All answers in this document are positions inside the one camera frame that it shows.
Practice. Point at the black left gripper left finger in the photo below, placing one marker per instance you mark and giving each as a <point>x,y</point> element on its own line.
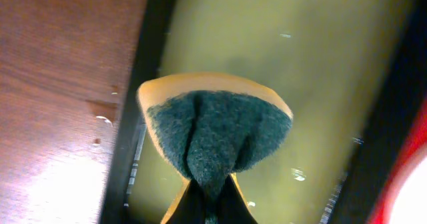
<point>191,207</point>

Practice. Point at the white plate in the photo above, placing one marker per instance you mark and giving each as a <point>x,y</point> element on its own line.
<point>407,197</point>

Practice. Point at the dark green tray with water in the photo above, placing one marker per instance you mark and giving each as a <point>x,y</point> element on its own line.
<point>330,60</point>

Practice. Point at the green and yellow sponge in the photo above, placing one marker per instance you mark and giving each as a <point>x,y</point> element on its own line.
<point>211,125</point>

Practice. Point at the red plastic tray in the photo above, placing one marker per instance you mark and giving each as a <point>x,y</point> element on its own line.
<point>414,145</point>

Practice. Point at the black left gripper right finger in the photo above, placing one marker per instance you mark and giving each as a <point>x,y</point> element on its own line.
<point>231,207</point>

